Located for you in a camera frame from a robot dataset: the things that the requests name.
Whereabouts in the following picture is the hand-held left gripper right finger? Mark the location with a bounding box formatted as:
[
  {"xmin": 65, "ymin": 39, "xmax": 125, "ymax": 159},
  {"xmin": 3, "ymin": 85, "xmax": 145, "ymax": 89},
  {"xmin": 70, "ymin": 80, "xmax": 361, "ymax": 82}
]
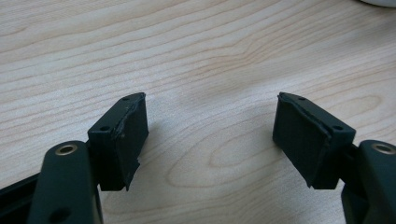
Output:
[{"xmin": 272, "ymin": 91, "xmax": 357, "ymax": 189}]

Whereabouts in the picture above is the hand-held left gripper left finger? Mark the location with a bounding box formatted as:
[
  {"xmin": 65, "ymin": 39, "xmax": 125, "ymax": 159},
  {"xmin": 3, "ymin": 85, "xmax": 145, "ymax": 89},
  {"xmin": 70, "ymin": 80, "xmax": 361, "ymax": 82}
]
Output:
[{"xmin": 87, "ymin": 91, "xmax": 149, "ymax": 192}]

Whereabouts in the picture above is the white round object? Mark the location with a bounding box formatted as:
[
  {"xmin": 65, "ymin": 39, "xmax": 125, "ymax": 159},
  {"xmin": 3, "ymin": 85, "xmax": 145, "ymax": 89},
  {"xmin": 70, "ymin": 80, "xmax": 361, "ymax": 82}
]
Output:
[{"xmin": 358, "ymin": 0, "xmax": 396, "ymax": 8}]

